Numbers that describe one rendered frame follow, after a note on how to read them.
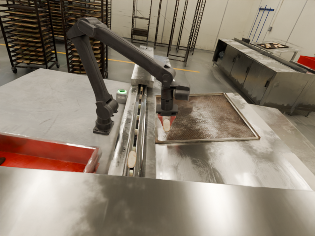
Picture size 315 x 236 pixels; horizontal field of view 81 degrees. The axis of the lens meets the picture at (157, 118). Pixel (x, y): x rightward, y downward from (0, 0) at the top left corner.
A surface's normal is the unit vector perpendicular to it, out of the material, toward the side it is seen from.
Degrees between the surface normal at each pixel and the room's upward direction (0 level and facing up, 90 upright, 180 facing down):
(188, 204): 0
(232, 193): 0
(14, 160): 0
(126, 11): 90
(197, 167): 10
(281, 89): 90
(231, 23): 90
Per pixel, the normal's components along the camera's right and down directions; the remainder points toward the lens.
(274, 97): 0.03, 0.54
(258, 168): -0.03, -0.84
